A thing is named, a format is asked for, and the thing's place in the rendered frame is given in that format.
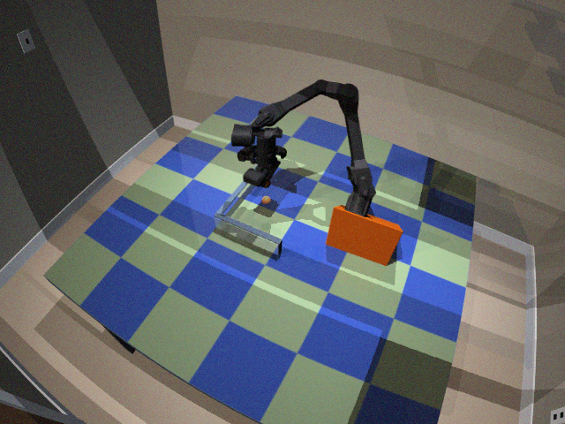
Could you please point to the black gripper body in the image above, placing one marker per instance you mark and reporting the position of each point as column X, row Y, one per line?
column 264, row 160

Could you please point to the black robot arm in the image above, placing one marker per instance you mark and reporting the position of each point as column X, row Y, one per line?
column 347, row 95

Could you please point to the clear l-shaped low wall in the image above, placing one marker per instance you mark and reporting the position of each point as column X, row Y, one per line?
column 240, row 233

